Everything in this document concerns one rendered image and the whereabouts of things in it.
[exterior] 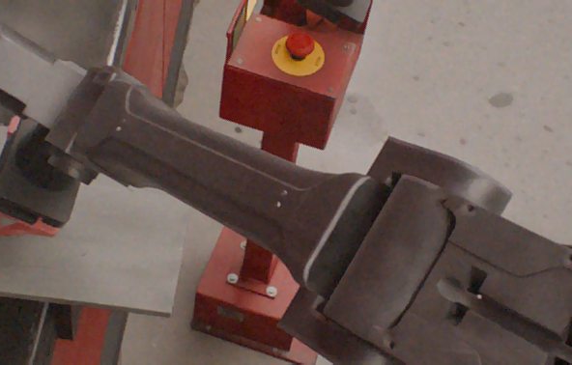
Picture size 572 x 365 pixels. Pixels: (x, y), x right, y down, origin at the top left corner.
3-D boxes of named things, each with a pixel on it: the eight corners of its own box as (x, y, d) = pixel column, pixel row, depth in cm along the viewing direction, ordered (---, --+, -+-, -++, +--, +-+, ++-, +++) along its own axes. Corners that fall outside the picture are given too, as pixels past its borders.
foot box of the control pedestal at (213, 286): (313, 370, 206) (322, 341, 196) (189, 328, 208) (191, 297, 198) (340, 283, 217) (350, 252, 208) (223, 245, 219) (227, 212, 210)
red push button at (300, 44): (307, 73, 146) (310, 55, 143) (279, 64, 146) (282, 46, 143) (315, 52, 148) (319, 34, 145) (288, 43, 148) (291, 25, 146)
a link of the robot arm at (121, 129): (423, 418, 50) (540, 213, 50) (339, 370, 46) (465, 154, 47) (81, 190, 85) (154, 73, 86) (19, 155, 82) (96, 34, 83)
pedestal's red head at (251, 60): (324, 152, 153) (343, 69, 138) (217, 119, 154) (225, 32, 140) (359, 54, 164) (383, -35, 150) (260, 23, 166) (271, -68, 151)
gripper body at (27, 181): (-15, 203, 91) (21, 163, 86) (20, 108, 97) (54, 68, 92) (59, 233, 94) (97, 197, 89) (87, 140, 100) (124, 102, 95)
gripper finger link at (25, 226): (-51, 238, 97) (-10, 194, 90) (-25, 174, 101) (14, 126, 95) (23, 267, 100) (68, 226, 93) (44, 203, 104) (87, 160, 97)
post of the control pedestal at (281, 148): (267, 286, 201) (302, 104, 157) (240, 277, 202) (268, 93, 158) (275, 263, 205) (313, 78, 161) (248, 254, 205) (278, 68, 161)
